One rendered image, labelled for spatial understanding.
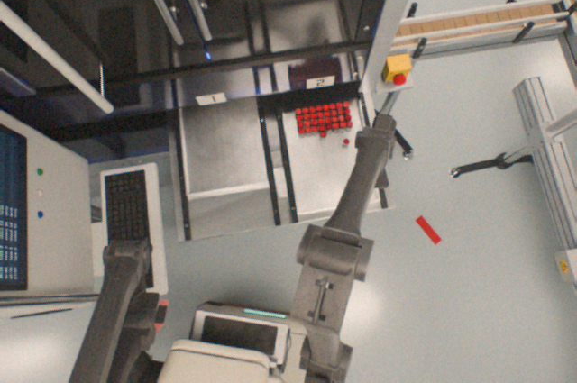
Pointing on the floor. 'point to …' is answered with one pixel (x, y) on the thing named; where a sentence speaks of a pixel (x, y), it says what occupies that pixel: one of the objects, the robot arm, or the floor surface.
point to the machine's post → (390, 14)
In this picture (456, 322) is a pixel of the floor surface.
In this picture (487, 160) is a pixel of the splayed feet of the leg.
